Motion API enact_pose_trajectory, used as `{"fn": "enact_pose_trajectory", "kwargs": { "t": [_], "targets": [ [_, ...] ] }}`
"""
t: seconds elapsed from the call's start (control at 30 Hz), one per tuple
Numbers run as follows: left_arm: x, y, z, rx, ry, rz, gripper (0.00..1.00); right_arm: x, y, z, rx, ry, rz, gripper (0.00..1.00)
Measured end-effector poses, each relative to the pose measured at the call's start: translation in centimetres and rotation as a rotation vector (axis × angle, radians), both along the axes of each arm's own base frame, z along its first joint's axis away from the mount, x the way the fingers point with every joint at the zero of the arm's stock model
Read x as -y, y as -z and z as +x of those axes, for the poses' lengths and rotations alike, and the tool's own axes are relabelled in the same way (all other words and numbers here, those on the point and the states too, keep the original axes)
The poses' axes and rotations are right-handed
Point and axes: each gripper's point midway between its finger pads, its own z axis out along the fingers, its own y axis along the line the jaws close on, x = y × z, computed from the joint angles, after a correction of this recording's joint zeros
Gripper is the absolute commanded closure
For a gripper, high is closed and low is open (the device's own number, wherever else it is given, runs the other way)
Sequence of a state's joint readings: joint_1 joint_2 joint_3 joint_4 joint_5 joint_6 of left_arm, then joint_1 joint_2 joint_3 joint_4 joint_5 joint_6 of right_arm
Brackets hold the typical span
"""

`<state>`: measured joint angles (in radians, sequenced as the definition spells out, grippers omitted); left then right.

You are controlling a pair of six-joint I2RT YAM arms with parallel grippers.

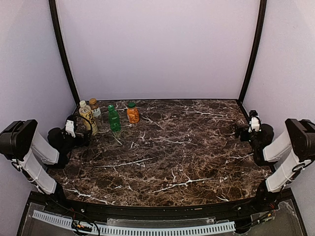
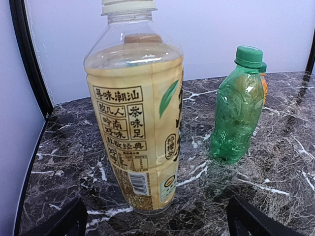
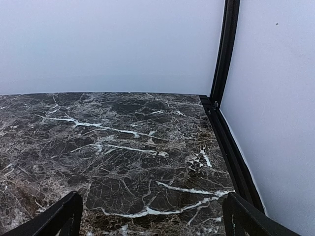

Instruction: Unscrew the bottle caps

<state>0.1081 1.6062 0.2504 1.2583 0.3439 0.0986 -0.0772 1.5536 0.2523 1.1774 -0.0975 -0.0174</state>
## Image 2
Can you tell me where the large yellow tea bottle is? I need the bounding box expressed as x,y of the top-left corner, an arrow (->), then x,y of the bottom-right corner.
84,9 -> 184,215

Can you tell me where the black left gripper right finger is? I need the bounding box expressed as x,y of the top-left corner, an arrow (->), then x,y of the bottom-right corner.
226,195 -> 295,236

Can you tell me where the green plastic bottle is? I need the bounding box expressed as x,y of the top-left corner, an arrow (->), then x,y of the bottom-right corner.
210,46 -> 264,164

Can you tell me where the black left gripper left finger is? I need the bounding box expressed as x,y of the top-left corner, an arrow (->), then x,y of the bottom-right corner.
36,198 -> 88,236

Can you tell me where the cream white bottle cap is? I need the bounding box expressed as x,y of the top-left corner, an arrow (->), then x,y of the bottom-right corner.
101,0 -> 156,15

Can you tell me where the left black frame post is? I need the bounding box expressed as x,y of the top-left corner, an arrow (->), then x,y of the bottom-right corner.
9,0 -> 53,120

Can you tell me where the orange juice bottle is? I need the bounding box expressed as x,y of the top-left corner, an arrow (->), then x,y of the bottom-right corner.
259,62 -> 268,105

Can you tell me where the right black frame post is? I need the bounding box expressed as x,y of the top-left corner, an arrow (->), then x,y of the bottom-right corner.
305,50 -> 315,73

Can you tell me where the black frame post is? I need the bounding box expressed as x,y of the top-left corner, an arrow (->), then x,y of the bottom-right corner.
9,0 -> 53,120
305,50 -> 315,73

